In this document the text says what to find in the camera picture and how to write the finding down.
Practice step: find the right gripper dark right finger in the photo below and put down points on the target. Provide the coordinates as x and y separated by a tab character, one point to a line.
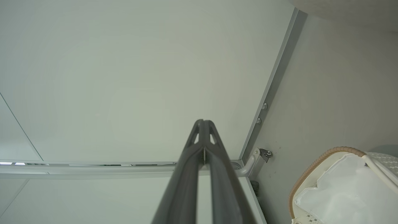
225	186

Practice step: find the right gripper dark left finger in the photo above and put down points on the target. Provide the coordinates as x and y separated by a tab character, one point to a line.
183	180

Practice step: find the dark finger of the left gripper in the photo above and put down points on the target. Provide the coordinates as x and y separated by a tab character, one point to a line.
258	202

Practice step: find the grey partition foot with plate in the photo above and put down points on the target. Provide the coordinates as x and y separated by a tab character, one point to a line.
248	163

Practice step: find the black caster wheel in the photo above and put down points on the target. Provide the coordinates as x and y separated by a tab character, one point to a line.
266	154

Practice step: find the white laundry basket brown rim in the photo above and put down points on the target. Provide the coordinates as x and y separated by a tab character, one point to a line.
303	177

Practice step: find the white basket liner cloth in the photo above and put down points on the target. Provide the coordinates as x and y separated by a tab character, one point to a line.
348	193

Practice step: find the grey partition bottom rail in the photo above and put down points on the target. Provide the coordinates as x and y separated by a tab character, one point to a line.
273	77

